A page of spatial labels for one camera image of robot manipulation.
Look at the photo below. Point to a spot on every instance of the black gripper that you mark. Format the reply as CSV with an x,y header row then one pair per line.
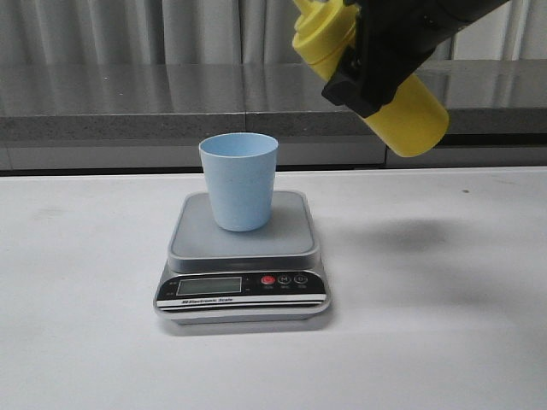
x,y
402,35

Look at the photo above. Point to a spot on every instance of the yellow squeeze bottle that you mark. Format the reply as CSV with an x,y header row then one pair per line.
x,y
414,122

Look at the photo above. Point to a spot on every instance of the light blue plastic cup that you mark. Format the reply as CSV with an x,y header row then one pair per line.
x,y
239,170

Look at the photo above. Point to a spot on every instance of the silver digital kitchen scale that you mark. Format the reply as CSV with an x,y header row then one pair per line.
x,y
217,276

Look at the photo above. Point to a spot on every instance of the grey stone counter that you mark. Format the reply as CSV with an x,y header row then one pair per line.
x,y
150,118

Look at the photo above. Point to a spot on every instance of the grey curtain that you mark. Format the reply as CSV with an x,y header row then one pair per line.
x,y
220,32

